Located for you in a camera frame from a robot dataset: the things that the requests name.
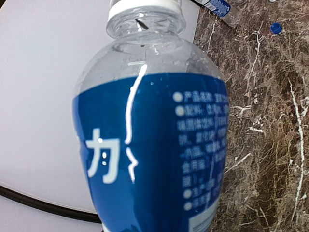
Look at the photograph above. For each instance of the small blue label water bottle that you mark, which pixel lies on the small blue label water bottle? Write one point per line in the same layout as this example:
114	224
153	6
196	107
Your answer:
151	114

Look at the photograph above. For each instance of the left black frame post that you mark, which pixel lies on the left black frame post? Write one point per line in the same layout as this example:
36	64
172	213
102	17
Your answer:
48	207

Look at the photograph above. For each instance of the white Pocari bottle cap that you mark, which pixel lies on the white Pocari bottle cap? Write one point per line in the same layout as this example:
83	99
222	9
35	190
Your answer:
122	6

